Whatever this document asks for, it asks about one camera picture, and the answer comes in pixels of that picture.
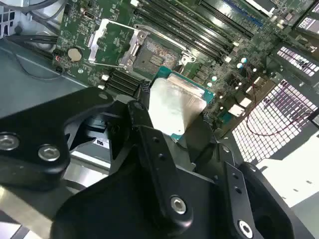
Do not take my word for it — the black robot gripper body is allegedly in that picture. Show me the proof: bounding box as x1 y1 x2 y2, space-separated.
49 140 314 239

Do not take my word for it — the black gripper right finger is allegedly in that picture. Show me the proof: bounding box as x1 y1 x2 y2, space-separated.
179 113 260 239

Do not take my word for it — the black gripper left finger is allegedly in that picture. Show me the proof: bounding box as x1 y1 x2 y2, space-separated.
0 81 194 232

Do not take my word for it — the metal wire locking lever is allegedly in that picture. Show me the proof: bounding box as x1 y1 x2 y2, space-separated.
133 23 190 54
83 60 130 71

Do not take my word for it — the metal socket cover frame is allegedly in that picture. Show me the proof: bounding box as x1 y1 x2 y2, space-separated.
87 18 148 69

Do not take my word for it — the silver green CPU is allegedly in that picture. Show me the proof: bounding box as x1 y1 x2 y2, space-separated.
147 66 216 137

